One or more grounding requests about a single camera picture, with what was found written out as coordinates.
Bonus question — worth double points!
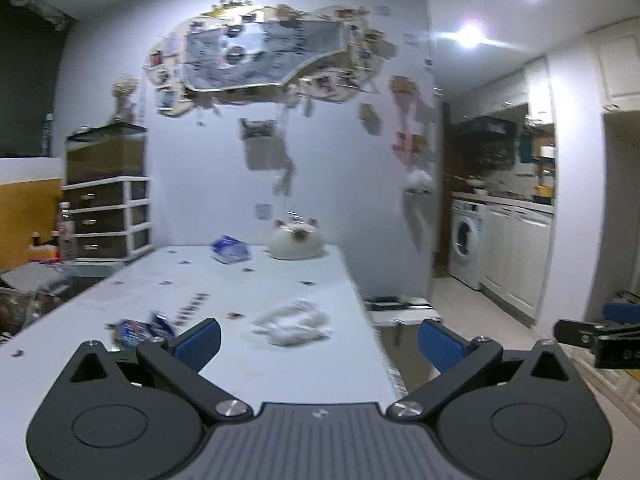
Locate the white cat shaped container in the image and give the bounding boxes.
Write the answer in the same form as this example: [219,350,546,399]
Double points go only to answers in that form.
[267,217,323,261]

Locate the white overhead cabinet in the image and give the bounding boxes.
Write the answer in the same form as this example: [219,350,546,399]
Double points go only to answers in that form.
[585,10,640,111]

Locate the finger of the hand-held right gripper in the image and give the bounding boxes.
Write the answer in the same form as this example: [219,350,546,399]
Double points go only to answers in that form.
[552,319,603,348]
[602,302,640,328]

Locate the white kitchen wall cabinets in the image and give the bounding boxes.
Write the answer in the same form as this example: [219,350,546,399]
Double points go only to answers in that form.
[450,57,556,126]

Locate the white ribbed suitcase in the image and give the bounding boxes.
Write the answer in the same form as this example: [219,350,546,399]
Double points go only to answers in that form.
[364,296,446,396]

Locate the ceiling light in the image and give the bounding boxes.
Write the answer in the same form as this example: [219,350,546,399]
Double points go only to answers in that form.
[455,22,488,51]

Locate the wooden board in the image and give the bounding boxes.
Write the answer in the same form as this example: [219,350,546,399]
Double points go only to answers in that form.
[0,157,66,273]

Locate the white washing machine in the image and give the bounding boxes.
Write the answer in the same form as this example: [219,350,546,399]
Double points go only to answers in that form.
[448,199,488,291]

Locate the white kitchen base cabinets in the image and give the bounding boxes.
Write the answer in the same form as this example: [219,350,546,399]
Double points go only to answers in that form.
[480,200,556,323]

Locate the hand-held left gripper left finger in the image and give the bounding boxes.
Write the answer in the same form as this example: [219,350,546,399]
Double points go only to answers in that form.
[59,318,254,424]

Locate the white plastic bag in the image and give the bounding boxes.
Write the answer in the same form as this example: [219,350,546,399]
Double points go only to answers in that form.
[250,299,333,348]

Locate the white drawer cabinet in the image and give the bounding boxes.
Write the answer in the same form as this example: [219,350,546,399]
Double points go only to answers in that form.
[62,176,152,261]

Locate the blue crumpled wrapper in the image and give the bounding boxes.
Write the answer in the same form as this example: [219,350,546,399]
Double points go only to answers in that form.
[114,317,152,351]

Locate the blue plastic wrapper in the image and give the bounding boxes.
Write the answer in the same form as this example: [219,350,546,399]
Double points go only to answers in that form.
[149,311,177,339]

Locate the wall photo board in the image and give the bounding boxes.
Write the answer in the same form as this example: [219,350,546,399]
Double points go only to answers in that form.
[145,0,396,118]

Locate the wall organiser pocket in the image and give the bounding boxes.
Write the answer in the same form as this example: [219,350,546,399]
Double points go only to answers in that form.
[239,117,278,142]

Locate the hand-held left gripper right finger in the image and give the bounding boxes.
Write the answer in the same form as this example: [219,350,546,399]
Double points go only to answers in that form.
[389,318,584,424]

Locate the clear plastic storage box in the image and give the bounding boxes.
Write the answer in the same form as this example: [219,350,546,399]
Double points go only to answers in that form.
[0,285,56,341]

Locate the clear water bottle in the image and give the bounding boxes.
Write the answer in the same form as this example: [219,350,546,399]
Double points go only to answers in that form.
[57,202,77,262]

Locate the blue tissue pack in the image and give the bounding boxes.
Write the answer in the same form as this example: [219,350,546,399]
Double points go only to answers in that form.
[210,235,251,265]

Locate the grey flat box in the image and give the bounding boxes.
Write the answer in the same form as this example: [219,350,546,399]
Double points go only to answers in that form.
[0,262,71,292]

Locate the small hanging toy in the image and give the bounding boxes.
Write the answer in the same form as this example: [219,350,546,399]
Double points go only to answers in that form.
[272,167,296,196]

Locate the brown wooden door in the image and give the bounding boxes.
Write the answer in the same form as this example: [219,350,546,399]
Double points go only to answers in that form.
[435,105,454,277]

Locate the black range hood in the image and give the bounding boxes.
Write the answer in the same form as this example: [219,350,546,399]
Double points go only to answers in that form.
[452,115,518,139]

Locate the white hanging plush toy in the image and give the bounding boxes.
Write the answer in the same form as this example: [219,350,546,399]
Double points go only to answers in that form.
[405,169,433,193]

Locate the glass fish tank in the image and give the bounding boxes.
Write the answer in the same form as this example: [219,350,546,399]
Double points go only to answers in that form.
[66,122,148,186]

